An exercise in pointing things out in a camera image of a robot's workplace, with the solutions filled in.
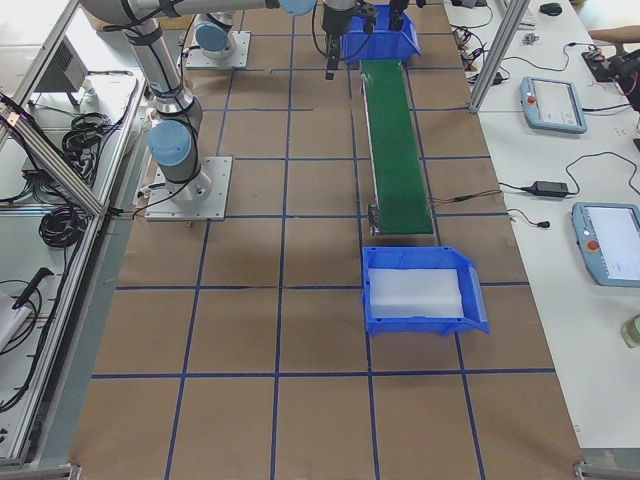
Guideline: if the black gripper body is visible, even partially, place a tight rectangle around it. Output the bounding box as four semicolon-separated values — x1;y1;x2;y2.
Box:
359;0;409;31
322;0;356;36

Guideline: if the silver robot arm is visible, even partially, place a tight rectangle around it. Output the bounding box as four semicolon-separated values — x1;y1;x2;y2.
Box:
81;1;317;206
194;1;421;63

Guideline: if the far blue storage bin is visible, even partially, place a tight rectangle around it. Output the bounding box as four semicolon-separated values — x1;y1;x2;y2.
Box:
341;12;422;64

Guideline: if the blue storage bin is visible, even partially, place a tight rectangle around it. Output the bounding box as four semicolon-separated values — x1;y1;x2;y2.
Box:
362;246;490;336
341;12;422;64

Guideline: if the green conveyor belt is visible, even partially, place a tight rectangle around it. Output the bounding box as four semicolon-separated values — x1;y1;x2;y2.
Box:
361;60;433;235

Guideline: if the upper teach pendant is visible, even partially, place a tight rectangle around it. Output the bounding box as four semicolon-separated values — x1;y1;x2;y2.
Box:
519;76;587;134

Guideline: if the teach pendant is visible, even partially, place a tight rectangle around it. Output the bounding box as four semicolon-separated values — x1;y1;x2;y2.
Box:
571;202;639;288
519;76;587;134

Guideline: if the black power adapter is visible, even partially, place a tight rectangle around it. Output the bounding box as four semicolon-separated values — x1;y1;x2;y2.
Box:
531;181;570;198

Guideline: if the white foam pad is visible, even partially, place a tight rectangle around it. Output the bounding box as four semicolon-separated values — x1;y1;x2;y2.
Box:
368;269;463;318

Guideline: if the near blue storage bin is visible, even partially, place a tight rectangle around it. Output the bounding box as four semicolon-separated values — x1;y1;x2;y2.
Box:
362;246;490;336

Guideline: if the lower teach pendant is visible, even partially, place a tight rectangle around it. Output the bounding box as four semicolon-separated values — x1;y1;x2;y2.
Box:
571;202;639;288

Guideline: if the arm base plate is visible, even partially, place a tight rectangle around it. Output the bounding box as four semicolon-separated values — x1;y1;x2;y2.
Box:
143;156;233;221
186;31;251;70

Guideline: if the aluminium frame post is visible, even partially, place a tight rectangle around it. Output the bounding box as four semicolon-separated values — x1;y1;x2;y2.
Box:
469;0;528;113

